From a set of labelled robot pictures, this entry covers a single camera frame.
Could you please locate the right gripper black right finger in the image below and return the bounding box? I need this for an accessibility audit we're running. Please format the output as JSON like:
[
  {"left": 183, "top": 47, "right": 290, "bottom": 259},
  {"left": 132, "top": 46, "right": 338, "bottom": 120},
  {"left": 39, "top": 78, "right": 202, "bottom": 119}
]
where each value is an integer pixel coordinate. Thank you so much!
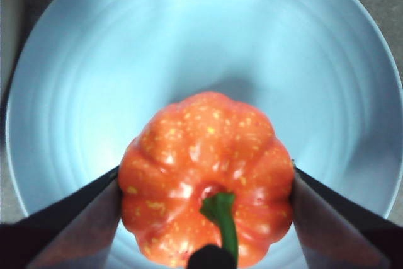
[{"left": 288, "top": 159, "right": 403, "bottom": 269}]

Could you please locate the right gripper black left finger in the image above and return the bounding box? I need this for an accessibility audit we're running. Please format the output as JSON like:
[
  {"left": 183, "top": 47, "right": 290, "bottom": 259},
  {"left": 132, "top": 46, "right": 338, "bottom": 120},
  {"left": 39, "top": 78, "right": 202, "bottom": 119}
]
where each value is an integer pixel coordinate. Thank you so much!
[{"left": 0, "top": 166, "right": 123, "bottom": 269}]

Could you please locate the orange toy pumpkin green stem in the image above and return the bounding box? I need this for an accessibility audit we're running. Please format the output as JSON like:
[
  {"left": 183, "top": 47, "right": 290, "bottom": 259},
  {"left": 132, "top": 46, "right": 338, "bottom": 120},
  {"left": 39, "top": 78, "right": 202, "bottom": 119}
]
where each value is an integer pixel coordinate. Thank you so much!
[{"left": 119, "top": 91, "right": 297, "bottom": 268}]

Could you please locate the blue round plate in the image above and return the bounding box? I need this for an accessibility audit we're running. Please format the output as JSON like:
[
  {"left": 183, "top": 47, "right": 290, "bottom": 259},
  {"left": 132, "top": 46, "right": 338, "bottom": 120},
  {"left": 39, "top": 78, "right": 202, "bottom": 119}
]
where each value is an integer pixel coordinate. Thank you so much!
[{"left": 5, "top": 0, "right": 403, "bottom": 269}]

